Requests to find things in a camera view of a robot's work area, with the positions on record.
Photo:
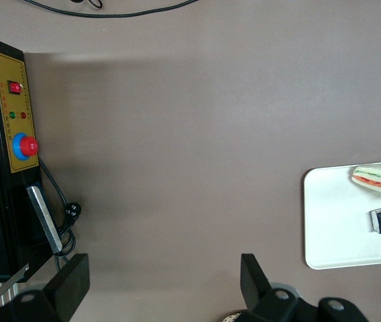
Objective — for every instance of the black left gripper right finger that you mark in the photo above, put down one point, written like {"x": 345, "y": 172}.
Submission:
{"x": 261, "y": 290}

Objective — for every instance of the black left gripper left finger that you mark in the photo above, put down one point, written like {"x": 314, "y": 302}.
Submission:
{"x": 68, "y": 285}

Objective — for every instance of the white rectangular tray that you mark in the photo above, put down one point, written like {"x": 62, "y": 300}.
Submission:
{"x": 341, "y": 231}

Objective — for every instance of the black machine with yellow panel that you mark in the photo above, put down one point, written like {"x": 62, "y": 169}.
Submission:
{"x": 4, "y": 157}

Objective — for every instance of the red emergency stop button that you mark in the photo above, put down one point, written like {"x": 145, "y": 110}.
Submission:
{"x": 26, "y": 146}

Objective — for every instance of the red rocker switch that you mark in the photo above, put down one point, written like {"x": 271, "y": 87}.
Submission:
{"x": 15, "y": 87}

